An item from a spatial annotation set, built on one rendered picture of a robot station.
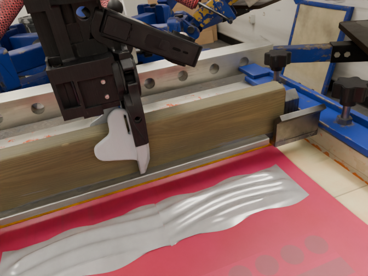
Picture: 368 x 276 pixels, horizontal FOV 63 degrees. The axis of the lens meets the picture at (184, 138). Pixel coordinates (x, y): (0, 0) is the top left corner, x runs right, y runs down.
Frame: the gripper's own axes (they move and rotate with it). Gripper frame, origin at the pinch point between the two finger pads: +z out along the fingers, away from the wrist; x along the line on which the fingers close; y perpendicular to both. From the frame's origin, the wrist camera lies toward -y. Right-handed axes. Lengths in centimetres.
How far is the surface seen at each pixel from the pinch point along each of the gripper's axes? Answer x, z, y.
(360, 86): 6.5, -4.9, -27.3
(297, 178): 7.7, 5.5, -18.3
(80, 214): 1.4, 5.3, 9.5
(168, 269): 13.3, 5.3, 1.5
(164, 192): 2.3, 5.4, -1.4
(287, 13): -239, 45, -200
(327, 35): -172, 53, -192
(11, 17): -64, -11, 19
